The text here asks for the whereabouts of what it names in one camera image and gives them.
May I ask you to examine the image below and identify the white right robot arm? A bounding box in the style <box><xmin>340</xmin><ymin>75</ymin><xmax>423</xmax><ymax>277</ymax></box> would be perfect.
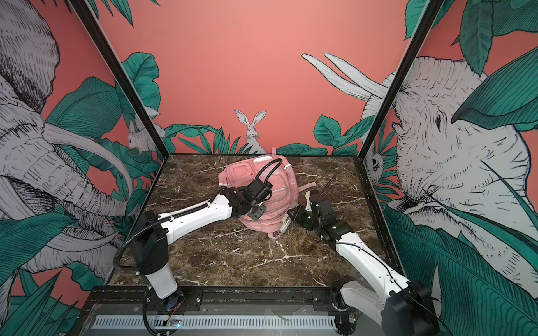
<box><xmin>288</xmin><ymin>205</ymin><xmax>441</xmax><ymax>335</ymax></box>

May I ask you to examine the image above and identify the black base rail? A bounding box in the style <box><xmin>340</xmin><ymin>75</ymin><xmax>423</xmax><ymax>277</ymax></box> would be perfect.
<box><xmin>84</xmin><ymin>285</ymin><xmax>345</xmax><ymax>314</ymax></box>

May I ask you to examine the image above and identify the black frame post right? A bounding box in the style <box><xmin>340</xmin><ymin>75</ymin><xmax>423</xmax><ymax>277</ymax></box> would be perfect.
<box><xmin>358</xmin><ymin>0</ymin><xmax>444</xmax><ymax>161</ymax></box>

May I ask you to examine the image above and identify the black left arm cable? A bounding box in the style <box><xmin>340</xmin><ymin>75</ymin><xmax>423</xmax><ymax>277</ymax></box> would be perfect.
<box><xmin>254</xmin><ymin>158</ymin><xmax>284</xmax><ymax>183</ymax></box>

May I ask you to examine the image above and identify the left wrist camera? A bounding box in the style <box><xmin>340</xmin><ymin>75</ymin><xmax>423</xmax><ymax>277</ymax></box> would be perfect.
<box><xmin>243</xmin><ymin>179</ymin><xmax>273</xmax><ymax>205</ymax></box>

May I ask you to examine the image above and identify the black frame post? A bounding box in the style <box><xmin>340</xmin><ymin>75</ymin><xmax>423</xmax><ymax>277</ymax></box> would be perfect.
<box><xmin>69</xmin><ymin>0</ymin><xmax>170</xmax><ymax>160</ymax></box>
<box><xmin>358</xmin><ymin>0</ymin><xmax>444</xmax><ymax>161</ymax></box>

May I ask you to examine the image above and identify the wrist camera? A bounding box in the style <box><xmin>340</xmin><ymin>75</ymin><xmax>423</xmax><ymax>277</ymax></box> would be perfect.
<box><xmin>306</xmin><ymin>190</ymin><xmax>334</xmax><ymax>217</ymax></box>
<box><xmin>243</xmin><ymin>179</ymin><xmax>273</xmax><ymax>205</ymax></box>

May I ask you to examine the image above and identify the pink student backpack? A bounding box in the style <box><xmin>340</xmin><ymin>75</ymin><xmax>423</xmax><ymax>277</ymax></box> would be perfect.
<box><xmin>219</xmin><ymin>151</ymin><xmax>316</xmax><ymax>239</ymax></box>

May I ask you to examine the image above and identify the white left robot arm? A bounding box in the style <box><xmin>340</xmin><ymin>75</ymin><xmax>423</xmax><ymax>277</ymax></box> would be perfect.
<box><xmin>113</xmin><ymin>184</ymin><xmax>273</xmax><ymax>300</ymax></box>

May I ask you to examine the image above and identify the black frame post left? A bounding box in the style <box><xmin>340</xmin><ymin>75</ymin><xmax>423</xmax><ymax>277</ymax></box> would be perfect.
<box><xmin>69</xmin><ymin>0</ymin><xmax>170</xmax><ymax>160</ymax></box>

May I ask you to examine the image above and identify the white ventilation grille strip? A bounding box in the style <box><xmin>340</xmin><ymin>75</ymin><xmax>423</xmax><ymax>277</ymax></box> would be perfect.
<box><xmin>91</xmin><ymin>315</ymin><xmax>336</xmax><ymax>331</ymax></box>

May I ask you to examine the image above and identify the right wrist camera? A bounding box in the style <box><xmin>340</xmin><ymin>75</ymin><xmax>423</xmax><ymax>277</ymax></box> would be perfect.
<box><xmin>306</xmin><ymin>190</ymin><xmax>334</xmax><ymax>217</ymax></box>

